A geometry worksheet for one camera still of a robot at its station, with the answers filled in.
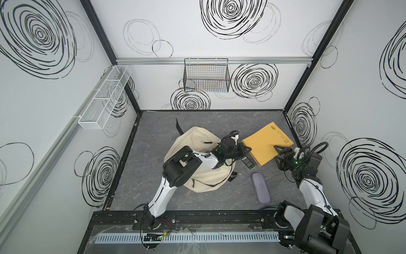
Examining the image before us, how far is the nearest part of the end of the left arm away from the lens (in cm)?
74

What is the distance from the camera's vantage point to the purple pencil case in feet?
2.62

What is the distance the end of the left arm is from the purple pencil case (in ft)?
0.53
